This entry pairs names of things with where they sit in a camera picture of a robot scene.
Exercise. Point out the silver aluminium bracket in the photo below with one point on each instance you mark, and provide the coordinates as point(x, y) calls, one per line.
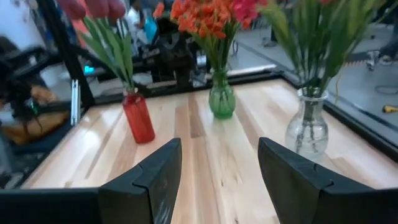
point(75, 102)

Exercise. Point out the green glass vase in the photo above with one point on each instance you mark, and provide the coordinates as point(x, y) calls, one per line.
point(221, 99)

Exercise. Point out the black striped floor mat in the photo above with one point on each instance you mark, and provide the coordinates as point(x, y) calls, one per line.
point(357, 59)

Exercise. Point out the clear glass vase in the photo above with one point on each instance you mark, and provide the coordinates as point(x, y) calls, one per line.
point(306, 137)

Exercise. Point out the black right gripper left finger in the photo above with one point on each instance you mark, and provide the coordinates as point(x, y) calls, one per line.
point(146, 193)

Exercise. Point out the red artificial tulip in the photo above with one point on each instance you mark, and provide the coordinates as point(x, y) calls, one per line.
point(116, 7)
point(71, 7)
point(97, 7)

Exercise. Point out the orange artificial flower spray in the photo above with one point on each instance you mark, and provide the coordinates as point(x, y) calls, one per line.
point(225, 9)
point(211, 25)
point(159, 9)
point(186, 15)

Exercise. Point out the person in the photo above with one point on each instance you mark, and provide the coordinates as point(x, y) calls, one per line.
point(136, 21)

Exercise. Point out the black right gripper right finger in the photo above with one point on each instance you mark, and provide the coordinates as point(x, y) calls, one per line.
point(311, 193)

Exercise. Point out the red ribbed glass vase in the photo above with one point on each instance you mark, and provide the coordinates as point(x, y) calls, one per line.
point(138, 121)

